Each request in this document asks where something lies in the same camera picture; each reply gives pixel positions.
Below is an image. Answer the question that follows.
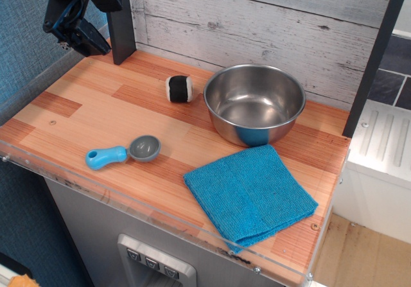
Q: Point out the white ridged side counter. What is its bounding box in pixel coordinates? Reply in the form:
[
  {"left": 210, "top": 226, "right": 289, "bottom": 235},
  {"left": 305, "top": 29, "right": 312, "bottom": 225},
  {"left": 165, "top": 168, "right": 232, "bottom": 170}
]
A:
[{"left": 347, "top": 100, "right": 410, "bottom": 189}]

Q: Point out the blue folded cloth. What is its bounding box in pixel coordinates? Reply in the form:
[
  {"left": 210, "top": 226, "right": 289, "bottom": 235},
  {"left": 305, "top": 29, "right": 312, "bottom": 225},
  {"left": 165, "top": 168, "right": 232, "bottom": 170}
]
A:
[{"left": 183, "top": 144, "right": 318, "bottom": 254}]

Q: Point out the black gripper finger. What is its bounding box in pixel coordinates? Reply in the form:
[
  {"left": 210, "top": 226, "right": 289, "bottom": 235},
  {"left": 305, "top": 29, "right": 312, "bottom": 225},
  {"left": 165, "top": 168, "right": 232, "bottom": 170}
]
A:
[{"left": 65, "top": 19, "right": 111, "bottom": 57}]

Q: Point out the dark grey right post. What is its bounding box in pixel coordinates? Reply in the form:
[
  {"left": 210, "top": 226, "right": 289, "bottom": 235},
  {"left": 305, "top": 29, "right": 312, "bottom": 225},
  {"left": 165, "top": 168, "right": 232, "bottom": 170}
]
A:
[{"left": 342, "top": 0, "right": 405, "bottom": 138}]

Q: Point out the silver dispenser button panel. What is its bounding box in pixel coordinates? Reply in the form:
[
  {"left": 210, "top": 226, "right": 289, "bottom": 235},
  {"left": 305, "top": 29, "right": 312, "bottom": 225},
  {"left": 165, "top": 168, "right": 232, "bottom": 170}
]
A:
[{"left": 118, "top": 234, "right": 197, "bottom": 286}]

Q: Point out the black and white toy sushi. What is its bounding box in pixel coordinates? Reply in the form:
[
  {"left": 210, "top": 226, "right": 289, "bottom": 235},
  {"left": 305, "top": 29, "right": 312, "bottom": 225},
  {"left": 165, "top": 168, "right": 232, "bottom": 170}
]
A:
[{"left": 165, "top": 75, "right": 193, "bottom": 103}]

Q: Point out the yellow object at corner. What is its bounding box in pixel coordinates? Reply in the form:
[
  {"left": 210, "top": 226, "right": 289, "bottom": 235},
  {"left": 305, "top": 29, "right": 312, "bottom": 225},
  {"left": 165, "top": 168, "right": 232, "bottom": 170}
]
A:
[{"left": 7, "top": 275, "right": 39, "bottom": 287}]

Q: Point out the stainless steel bowl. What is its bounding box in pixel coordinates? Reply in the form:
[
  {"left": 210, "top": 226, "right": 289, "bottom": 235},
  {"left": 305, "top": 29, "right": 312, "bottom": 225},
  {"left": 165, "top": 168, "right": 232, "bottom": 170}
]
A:
[{"left": 203, "top": 64, "right": 306, "bottom": 147}]

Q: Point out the blue and grey toy spoon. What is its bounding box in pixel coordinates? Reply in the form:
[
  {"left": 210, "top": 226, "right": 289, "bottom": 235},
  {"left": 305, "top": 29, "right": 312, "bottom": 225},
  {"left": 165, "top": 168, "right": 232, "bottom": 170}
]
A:
[{"left": 85, "top": 135, "right": 161, "bottom": 170}]

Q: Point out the clear acrylic front guard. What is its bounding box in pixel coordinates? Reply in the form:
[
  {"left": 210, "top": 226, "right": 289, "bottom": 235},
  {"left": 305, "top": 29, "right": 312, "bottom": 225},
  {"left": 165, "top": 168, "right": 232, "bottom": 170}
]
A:
[{"left": 1, "top": 134, "right": 350, "bottom": 286}]

